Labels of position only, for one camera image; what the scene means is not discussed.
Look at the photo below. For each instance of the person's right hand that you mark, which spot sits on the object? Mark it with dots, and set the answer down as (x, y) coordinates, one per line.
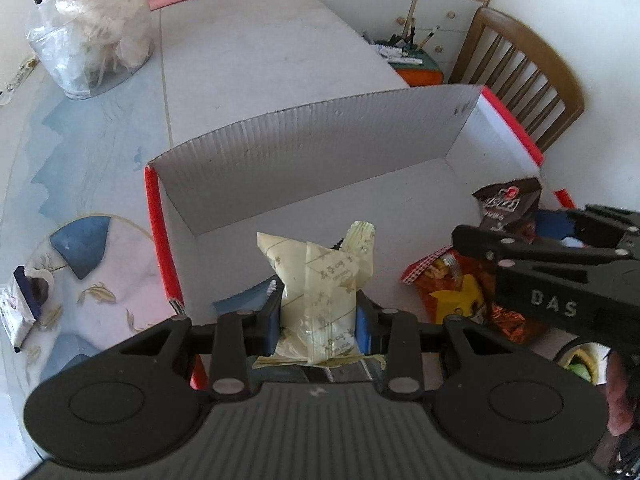
(622, 395)

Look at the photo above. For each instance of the wooden white cabinet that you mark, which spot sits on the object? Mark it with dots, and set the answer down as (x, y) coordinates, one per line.
(425, 5)

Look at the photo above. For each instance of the clear plastic bag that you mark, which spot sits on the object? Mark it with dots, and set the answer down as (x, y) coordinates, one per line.
(95, 30)

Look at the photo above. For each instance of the cream snack packet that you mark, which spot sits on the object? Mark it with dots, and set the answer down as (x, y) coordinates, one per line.
(320, 290)

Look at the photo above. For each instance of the orange yellow snack packet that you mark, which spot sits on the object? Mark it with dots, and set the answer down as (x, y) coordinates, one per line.
(450, 290)

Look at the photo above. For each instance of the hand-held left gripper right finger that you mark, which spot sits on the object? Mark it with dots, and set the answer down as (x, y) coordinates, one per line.
(363, 327)

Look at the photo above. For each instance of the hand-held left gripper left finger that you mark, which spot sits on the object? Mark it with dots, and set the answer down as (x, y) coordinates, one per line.
(272, 315)

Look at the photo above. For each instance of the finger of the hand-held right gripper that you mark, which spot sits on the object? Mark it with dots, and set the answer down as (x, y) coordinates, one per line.
(530, 252)
(612, 220)

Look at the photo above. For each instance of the dark brown snack packet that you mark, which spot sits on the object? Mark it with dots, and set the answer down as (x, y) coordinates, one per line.
(507, 200)

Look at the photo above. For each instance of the small blue white packet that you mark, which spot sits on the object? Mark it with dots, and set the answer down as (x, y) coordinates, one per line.
(22, 305)

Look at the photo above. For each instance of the wooden chair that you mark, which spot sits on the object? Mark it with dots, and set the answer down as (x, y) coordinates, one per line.
(525, 70)

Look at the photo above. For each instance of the orange pen holder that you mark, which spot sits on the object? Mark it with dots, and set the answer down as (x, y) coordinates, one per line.
(422, 76)

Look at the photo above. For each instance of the red cardboard box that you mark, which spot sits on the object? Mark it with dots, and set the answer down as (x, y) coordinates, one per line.
(320, 160)

